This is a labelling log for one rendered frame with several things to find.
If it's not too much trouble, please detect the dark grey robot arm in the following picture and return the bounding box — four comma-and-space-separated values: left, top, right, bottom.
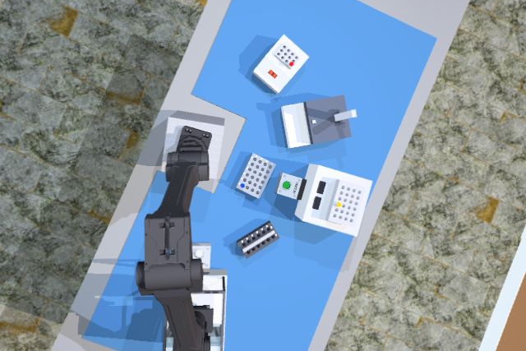
136, 126, 212, 351

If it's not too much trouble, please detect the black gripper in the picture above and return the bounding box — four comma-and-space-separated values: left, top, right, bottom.
193, 305, 214, 333

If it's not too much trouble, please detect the blue bench mat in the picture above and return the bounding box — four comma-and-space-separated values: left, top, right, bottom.
82, 0, 437, 351

